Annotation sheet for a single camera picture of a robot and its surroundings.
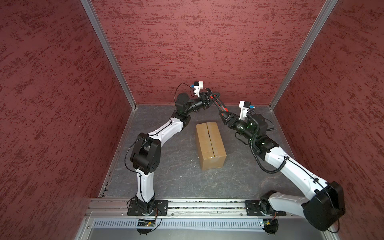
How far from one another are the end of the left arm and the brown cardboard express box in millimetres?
170

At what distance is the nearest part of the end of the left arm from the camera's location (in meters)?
0.65

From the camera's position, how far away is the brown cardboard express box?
2.55 feet
